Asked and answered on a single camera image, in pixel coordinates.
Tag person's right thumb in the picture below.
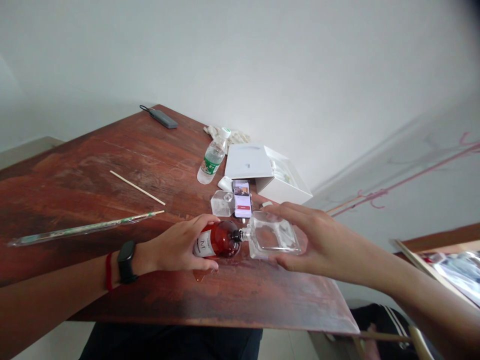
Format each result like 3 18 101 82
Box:
274 254 314 273

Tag white box lid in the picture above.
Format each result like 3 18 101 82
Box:
224 143 275 180

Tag white cardboard box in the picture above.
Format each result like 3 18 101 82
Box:
254 145 313 206

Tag small clear glass bottle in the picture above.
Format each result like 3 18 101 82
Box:
210 189 236 218

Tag white work gloves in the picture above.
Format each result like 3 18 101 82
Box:
202 125 251 146

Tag person's right hand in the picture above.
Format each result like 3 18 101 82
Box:
267 202 380 283

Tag plastic water bottle green label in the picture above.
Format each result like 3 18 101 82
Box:
197 127 231 185

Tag person's left thumb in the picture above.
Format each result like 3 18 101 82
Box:
179 256 221 272

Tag pink coat rack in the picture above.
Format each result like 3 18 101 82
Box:
326 131 480 218

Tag amber bottle with white label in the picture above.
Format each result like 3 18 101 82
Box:
191 219 249 260

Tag black garment with white stripes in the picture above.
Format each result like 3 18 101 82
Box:
350 303 417 360

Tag black smartphone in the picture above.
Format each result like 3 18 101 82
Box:
231 179 254 220

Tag wooden chair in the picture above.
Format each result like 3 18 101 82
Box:
352 324 432 360

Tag person's left index finger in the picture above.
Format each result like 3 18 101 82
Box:
183 214 222 235

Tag person's left hand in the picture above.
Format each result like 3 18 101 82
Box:
139 214 222 277

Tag bare wooden chopstick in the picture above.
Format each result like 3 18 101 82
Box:
109 170 166 206

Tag grey hub with cable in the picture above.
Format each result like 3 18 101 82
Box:
139 104 179 130

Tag spilled amber liquid puddle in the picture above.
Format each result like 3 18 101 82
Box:
192 268 220 283

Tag chopsticks in plastic wrapper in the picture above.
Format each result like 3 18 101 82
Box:
6 209 166 248

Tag person's right index finger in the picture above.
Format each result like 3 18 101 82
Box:
267 202 323 227

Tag wooden framed mirror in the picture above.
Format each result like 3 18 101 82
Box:
391 221 480 312

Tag large clear square glass bottle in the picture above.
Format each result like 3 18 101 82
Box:
239 210 304 260

